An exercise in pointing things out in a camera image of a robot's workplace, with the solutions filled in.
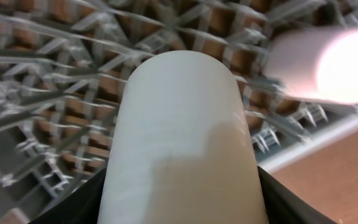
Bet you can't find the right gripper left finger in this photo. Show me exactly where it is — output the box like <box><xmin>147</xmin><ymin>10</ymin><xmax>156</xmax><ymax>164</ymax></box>
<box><xmin>29</xmin><ymin>169</ymin><xmax>106</xmax><ymax>224</ymax></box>

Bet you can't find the white cup green inside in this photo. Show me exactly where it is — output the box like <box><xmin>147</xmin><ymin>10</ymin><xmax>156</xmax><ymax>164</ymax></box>
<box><xmin>98</xmin><ymin>50</ymin><xmax>268</xmax><ymax>224</ymax></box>

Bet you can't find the grey dishwasher rack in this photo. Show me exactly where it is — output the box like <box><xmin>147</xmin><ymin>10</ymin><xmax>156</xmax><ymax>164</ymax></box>
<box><xmin>0</xmin><ymin>0</ymin><xmax>358</xmax><ymax>223</ymax></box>

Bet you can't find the white cup pink inside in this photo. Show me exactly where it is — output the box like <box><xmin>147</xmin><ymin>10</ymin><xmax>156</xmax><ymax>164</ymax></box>
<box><xmin>263</xmin><ymin>26</ymin><xmax>358</xmax><ymax>105</ymax></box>

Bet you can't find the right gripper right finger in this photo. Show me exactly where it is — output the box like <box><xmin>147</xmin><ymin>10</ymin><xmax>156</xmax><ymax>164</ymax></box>
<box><xmin>257</xmin><ymin>166</ymin><xmax>336</xmax><ymax>224</ymax></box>

